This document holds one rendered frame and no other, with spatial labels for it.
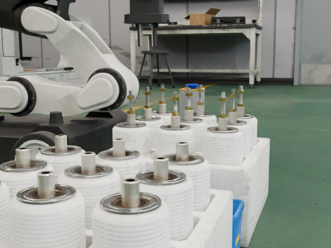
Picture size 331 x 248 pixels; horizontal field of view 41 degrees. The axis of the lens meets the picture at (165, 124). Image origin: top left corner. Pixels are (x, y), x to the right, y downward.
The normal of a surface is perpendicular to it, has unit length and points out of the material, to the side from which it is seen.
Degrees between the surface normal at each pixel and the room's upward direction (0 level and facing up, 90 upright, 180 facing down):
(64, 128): 45
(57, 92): 90
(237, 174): 90
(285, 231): 0
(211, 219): 0
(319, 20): 90
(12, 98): 90
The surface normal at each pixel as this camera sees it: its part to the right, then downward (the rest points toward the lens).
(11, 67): 0.95, 0.04
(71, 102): -0.65, 0.30
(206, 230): 0.00, -0.99
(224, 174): -0.33, 0.15
